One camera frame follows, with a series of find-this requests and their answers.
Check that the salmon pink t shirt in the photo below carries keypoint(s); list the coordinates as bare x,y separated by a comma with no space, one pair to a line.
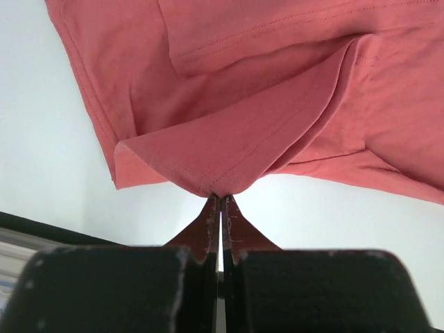
213,95

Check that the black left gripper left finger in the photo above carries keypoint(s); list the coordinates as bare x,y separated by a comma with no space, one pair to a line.
114,288

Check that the front aluminium frame rail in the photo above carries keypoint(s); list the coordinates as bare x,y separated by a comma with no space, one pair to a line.
16,250

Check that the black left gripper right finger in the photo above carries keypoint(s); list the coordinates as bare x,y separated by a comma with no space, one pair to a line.
268,289

